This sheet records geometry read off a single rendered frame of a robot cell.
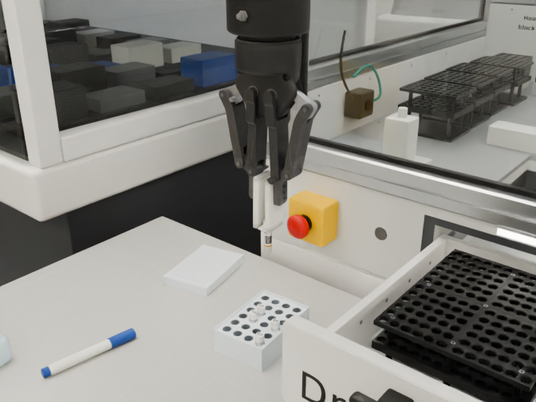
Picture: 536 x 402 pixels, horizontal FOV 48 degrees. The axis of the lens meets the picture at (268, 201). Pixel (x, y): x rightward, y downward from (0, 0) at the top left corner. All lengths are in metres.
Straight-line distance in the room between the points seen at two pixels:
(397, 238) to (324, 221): 0.12
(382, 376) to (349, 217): 0.42
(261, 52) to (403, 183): 0.35
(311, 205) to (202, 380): 0.32
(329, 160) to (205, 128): 0.53
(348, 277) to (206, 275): 0.24
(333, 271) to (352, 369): 0.44
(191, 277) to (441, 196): 0.43
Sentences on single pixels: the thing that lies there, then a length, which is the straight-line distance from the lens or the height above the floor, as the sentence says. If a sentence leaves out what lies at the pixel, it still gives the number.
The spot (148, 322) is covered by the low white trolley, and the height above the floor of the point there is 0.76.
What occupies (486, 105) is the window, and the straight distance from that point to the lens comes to 0.85.
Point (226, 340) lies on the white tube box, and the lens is 0.86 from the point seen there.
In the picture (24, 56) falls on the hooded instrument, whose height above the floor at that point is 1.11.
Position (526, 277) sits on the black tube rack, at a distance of 0.85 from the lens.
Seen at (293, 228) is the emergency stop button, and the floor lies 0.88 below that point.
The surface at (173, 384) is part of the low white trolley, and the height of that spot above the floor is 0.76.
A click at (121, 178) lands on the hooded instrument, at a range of 1.30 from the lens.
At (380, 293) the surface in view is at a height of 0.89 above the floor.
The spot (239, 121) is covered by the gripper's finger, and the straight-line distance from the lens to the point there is 0.74.
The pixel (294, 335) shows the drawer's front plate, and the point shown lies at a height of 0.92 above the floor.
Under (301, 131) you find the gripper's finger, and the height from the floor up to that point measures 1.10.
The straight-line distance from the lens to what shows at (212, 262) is 1.07.
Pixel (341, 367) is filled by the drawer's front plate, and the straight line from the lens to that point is 0.64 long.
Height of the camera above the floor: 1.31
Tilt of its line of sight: 24 degrees down
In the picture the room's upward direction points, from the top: straight up
